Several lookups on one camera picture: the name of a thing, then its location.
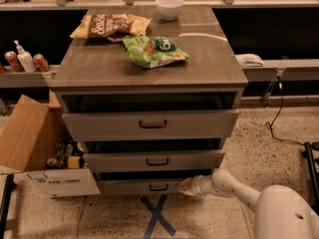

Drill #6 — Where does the grey drawer cabinet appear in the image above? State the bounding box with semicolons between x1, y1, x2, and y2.
47;6;247;197

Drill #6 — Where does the left red soda can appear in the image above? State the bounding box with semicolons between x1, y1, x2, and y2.
5;51;23;72

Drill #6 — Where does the brown yellow chip bag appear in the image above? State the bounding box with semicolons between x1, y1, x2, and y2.
70;14;151;43

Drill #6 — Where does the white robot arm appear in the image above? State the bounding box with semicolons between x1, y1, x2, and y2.
177;168;319;239

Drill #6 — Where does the green chip bag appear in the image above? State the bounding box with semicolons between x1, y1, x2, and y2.
123;36;188;69

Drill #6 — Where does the black bar lower left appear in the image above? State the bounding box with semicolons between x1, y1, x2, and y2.
0;174;15;239

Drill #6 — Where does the black floor cable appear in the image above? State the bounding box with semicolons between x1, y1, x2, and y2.
264;80;306;147

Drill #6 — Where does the white bowl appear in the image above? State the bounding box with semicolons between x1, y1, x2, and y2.
156;0;184;20

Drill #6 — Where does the red soda can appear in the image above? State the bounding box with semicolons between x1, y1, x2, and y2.
5;51;23;72
33;54;51;72

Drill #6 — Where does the white folded cloth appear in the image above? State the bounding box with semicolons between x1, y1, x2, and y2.
236;54;264;67

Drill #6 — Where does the white pump bottle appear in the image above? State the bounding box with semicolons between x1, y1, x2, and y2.
14;40;37;73

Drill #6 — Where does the right red soda can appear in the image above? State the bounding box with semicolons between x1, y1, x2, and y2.
33;54;51;72

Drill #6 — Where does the black stand base right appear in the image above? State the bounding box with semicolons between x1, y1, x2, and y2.
303;142;319;215

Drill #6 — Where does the grey drawer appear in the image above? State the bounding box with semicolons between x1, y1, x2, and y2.
63;110;239;141
84;149;224;173
97;178;180;195

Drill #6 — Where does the cardboard box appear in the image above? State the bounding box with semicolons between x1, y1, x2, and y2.
0;95;99;198

